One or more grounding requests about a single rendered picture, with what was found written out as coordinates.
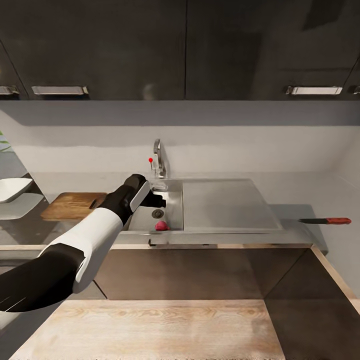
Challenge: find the vidalia onion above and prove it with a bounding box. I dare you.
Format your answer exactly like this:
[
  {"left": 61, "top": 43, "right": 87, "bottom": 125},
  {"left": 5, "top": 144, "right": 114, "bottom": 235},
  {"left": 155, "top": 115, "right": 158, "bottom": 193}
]
[{"left": 155, "top": 221, "right": 171, "bottom": 231}]

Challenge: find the cutting board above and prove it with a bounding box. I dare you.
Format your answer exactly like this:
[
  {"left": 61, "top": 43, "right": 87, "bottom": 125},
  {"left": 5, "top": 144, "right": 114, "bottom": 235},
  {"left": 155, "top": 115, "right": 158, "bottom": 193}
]
[{"left": 40, "top": 192, "right": 108, "bottom": 220}]

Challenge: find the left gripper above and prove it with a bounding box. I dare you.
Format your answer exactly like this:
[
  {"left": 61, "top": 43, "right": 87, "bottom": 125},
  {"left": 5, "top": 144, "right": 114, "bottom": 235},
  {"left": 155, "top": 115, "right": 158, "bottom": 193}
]
[{"left": 140, "top": 193, "right": 166, "bottom": 208}]

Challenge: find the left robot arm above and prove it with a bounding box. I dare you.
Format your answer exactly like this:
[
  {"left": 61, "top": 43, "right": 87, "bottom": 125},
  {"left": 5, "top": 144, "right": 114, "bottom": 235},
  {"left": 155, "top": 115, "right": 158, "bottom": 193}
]
[{"left": 0, "top": 175, "right": 168, "bottom": 360}]

